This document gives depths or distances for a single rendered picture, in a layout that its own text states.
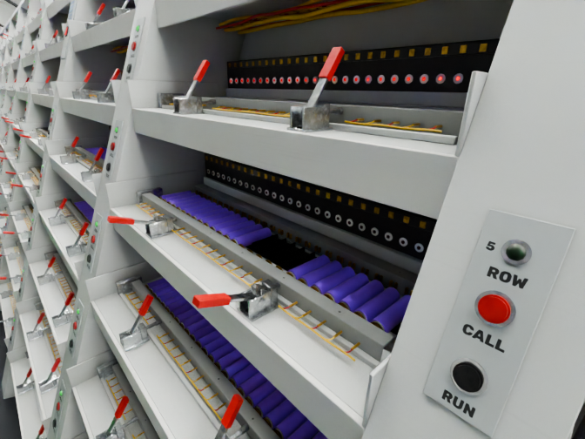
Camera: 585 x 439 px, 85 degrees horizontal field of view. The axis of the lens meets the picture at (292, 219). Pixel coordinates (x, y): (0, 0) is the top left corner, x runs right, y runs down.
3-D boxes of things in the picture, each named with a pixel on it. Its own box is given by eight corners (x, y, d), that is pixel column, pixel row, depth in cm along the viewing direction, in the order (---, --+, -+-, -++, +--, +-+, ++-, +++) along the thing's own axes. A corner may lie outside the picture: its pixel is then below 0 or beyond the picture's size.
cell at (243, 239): (272, 239, 52) (238, 252, 47) (264, 236, 53) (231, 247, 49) (272, 229, 51) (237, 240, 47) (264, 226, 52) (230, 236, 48)
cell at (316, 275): (341, 275, 42) (306, 294, 38) (331, 270, 43) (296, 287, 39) (343, 263, 41) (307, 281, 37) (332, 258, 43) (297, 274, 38)
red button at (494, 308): (504, 329, 18) (514, 302, 17) (473, 315, 19) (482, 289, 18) (507, 327, 18) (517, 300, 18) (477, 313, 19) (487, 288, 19)
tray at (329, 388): (358, 469, 25) (373, 376, 21) (113, 229, 65) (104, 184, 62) (460, 342, 38) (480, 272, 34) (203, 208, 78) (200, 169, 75)
